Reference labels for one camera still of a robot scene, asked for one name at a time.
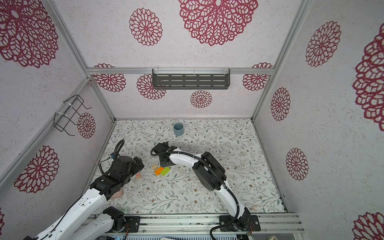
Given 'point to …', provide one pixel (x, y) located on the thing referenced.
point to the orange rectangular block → (158, 171)
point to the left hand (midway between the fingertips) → (136, 166)
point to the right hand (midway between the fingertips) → (165, 160)
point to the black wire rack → (68, 111)
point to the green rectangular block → (165, 171)
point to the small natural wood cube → (154, 167)
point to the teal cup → (178, 128)
